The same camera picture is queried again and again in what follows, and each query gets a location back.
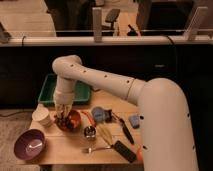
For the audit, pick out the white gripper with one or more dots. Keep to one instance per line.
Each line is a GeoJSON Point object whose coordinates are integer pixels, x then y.
{"type": "Point", "coordinates": [60, 99]}

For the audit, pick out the dark grape bunch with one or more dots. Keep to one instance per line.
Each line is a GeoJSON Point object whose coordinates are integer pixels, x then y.
{"type": "Point", "coordinates": [64, 123]}

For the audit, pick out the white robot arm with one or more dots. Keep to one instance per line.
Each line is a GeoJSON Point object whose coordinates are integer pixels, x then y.
{"type": "Point", "coordinates": [166, 129]}

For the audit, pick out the red bowl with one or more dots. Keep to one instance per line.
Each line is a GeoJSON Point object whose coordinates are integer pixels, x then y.
{"type": "Point", "coordinates": [75, 119]}

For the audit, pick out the purple bowl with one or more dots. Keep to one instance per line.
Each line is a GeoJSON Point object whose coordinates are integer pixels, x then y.
{"type": "Point", "coordinates": [29, 144]}

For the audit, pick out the green plastic tray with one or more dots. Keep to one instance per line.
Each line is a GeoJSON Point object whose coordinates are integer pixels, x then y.
{"type": "Point", "coordinates": [82, 92]}

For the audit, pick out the white paper cup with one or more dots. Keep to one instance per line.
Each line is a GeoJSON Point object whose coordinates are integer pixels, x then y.
{"type": "Point", "coordinates": [42, 115]}

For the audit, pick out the orange carrot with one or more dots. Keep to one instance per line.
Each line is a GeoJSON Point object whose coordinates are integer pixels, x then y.
{"type": "Point", "coordinates": [90, 118]}

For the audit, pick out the small metal cup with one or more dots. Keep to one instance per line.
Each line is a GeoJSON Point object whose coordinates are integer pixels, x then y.
{"type": "Point", "coordinates": [90, 132]}

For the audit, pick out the blue sponge block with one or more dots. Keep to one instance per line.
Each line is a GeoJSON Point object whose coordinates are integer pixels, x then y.
{"type": "Point", "coordinates": [134, 121]}

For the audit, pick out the black office chair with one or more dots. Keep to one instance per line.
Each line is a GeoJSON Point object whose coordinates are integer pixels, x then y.
{"type": "Point", "coordinates": [111, 18]}

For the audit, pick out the white partition rail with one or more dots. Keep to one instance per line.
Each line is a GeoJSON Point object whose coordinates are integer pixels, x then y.
{"type": "Point", "coordinates": [105, 41]}

